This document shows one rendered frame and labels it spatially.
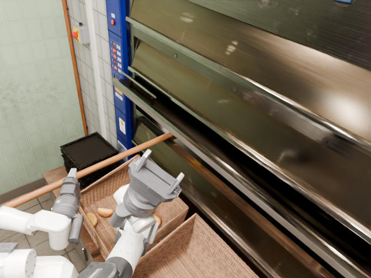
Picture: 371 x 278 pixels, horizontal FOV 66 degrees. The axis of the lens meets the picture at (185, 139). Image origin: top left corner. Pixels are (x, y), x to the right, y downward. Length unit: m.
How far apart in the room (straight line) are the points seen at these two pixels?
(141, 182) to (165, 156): 1.09
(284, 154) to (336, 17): 0.46
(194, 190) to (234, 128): 0.55
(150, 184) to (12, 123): 2.09
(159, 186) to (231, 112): 0.62
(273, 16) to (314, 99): 0.28
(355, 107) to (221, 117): 0.52
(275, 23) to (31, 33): 1.81
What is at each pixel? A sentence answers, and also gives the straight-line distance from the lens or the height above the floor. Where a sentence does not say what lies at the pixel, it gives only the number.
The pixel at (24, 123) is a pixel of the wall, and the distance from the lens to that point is 2.66.
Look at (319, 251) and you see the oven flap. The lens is 1.00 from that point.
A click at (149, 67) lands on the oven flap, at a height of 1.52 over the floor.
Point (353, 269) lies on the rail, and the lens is 0.98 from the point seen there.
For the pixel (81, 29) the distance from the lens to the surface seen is 2.11.
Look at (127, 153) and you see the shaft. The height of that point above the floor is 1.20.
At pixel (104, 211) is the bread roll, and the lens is 1.93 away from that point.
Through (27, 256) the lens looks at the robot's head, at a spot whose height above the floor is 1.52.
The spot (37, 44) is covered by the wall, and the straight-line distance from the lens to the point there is 2.43.
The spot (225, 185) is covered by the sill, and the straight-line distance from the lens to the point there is 1.37.
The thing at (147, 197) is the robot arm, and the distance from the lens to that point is 0.67.
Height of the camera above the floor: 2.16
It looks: 38 degrees down
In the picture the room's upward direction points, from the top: 6 degrees clockwise
